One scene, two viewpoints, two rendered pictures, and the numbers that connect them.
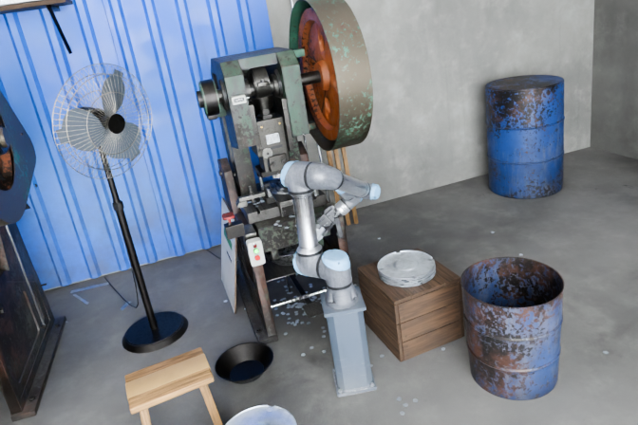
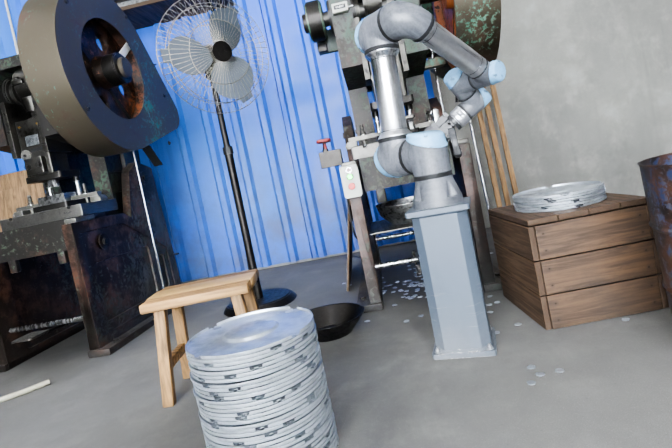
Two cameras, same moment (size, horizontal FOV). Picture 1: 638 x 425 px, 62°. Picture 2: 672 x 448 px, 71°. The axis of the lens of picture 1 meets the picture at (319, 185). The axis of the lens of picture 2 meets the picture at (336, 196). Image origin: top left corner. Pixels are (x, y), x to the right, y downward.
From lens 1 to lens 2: 1.30 m
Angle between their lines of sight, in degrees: 26
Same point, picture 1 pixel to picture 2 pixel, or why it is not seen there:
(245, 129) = (349, 45)
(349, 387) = (452, 346)
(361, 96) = not seen: outside the picture
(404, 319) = (548, 254)
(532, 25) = not seen: outside the picture
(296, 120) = not seen: hidden behind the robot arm
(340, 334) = (431, 250)
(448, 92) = (649, 76)
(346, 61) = not seen: outside the picture
